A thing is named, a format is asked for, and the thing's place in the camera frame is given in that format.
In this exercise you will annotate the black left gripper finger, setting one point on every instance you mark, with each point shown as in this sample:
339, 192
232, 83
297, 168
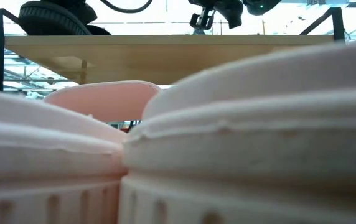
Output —
75, 7

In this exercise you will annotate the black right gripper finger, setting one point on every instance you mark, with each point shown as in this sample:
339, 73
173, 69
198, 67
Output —
196, 25

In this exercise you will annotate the black rubber slide sandal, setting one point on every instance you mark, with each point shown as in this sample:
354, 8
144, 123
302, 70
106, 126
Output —
47, 21

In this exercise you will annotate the pink rubber slide sandal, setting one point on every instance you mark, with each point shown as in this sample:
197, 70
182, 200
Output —
41, 155
259, 140

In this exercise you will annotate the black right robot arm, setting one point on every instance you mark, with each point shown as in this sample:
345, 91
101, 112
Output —
269, 4

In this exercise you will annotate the wooden shelf with black frame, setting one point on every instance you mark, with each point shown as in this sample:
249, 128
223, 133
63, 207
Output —
165, 59

